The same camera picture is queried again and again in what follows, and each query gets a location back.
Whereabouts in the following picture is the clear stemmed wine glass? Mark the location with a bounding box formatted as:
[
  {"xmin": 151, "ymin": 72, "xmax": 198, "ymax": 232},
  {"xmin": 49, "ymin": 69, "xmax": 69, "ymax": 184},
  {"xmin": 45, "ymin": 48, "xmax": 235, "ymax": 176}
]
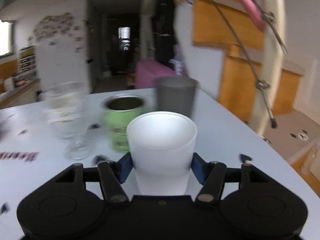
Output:
[{"xmin": 40, "ymin": 81, "xmax": 92, "ymax": 160}]

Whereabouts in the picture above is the wooden counter cabinet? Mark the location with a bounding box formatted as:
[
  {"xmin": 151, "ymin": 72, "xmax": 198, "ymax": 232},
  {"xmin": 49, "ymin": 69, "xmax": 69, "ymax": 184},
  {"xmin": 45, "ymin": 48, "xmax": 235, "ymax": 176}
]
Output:
[{"xmin": 1, "ymin": 78, "xmax": 41, "ymax": 109}]

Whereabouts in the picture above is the green tin can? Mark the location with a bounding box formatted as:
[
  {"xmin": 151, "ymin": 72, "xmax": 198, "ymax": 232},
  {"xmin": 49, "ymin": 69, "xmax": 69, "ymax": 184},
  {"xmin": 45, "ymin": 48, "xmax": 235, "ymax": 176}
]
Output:
[{"xmin": 102, "ymin": 94, "xmax": 145, "ymax": 153}]

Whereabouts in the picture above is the white frosted cup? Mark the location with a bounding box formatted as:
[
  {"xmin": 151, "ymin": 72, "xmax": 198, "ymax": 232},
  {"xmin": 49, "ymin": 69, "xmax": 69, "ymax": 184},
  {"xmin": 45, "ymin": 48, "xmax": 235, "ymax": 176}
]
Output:
[{"xmin": 126, "ymin": 111, "xmax": 197, "ymax": 196}]

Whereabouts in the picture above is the drawer organizer unit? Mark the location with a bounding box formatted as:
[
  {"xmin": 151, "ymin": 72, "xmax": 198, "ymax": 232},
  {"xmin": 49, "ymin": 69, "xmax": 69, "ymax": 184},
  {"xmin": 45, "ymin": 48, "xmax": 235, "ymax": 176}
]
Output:
[{"xmin": 18, "ymin": 46, "xmax": 36, "ymax": 73}]

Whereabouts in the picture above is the photo collage wall board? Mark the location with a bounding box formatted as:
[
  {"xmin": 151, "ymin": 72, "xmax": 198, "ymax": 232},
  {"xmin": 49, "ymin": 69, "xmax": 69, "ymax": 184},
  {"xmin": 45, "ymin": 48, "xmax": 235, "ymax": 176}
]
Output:
[{"xmin": 33, "ymin": 12, "xmax": 74, "ymax": 42}]

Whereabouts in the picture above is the white tablecloth with hearts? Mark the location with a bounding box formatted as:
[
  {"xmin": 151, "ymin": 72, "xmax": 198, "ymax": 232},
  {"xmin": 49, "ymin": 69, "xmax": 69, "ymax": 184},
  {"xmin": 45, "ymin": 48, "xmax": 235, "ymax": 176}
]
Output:
[{"xmin": 1, "ymin": 89, "xmax": 319, "ymax": 239}]

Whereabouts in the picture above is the black jacket hanging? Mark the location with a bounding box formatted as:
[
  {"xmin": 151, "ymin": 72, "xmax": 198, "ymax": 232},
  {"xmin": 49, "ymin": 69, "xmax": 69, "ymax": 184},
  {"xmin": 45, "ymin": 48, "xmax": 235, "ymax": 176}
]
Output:
[{"xmin": 151, "ymin": 0, "xmax": 177, "ymax": 66}]

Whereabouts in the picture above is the grey plastic cup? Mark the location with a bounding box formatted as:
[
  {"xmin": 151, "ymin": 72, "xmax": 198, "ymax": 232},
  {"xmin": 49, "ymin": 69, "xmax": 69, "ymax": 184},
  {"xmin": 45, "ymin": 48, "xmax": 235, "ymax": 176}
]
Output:
[{"xmin": 153, "ymin": 76, "xmax": 199, "ymax": 118}]

